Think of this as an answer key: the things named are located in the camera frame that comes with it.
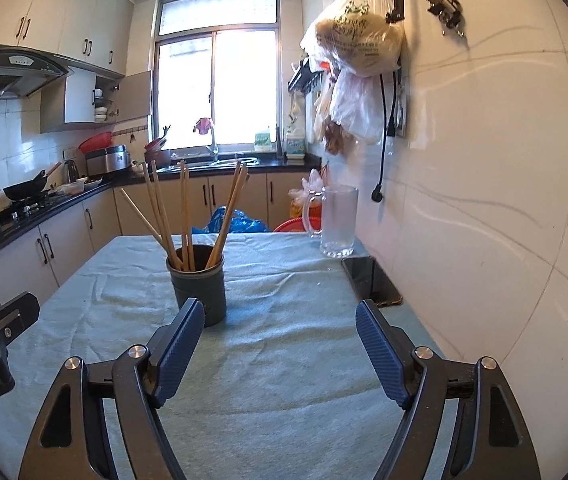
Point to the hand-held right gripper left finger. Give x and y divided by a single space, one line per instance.
178 350

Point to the plastic bag with beige food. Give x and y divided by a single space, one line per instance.
359 35

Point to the black kitchen counter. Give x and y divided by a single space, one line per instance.
274 161

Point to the blue plastic bag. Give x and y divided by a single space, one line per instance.
244 224

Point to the clear glass beer mug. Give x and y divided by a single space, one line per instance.
339 220

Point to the steel kettle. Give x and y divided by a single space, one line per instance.
70 172

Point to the black wok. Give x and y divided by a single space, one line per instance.
26 189

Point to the green detergent bottle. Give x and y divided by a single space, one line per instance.
264 141

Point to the grey-blue tablecloth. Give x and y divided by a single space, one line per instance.
284 360

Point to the brown clay pot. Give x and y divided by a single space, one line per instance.
158 157

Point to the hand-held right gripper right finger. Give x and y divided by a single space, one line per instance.
381 350

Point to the kitchen window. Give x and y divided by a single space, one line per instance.
218 85

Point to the open wall cabinet with dishes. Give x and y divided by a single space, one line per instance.
78 105

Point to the black wall rack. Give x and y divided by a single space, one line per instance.
306 77

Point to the white carton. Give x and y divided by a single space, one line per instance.
295 145

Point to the crumpled clear plastic bag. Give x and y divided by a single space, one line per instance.
306 187

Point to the small orange-red basket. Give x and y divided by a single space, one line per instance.
298 210

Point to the large red plastic basket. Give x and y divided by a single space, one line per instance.
289 226

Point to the pink cloth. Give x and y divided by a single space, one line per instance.
203 126

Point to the steel kitchen faucet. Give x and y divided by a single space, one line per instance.
212 147

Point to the steel kitchen sink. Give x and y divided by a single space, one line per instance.
229 162

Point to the beige lower kitchen cabinets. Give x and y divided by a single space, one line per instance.
128 210

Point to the dark grey utensil holder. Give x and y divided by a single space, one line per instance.
203 285

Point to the black gas stove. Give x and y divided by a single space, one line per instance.
18 210

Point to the wall socket panel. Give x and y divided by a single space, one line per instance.
402 110

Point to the group of wooden chopsticks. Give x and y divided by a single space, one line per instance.
183 210

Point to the red plastic basin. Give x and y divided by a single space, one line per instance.
96 142

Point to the white upper kitchen cabinets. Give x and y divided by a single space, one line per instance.
73 15

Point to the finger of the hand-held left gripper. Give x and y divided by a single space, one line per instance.
13 312

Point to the silver rice cooker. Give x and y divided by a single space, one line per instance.
111 161

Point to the smartphone in brown case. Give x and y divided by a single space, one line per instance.
371 280

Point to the grey range hood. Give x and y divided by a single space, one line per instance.
8 72

